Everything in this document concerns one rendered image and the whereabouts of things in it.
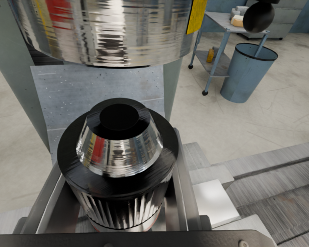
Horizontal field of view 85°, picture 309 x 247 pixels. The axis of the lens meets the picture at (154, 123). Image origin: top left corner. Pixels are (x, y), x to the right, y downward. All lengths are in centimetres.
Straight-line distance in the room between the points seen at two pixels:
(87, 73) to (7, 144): 159
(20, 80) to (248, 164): 60
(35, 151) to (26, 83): 133
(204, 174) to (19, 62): 45
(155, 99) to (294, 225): 42
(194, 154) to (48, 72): 38
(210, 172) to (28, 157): 164
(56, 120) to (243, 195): 49
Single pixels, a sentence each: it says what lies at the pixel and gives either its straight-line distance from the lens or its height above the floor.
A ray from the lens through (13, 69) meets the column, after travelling 51.
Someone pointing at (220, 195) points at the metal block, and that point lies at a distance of 27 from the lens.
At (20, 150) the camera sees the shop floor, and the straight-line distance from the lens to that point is 189.
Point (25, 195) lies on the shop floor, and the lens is 161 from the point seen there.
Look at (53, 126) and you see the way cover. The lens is 51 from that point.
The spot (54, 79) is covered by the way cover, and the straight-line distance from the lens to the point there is 48.
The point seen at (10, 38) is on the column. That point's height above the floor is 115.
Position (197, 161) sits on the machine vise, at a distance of 37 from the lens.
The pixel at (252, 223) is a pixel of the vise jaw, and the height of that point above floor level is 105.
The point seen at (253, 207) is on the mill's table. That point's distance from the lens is 47.
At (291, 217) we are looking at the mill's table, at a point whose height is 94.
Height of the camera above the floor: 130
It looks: 45 degrees down
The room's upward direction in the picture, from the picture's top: 7 degrees clockwise
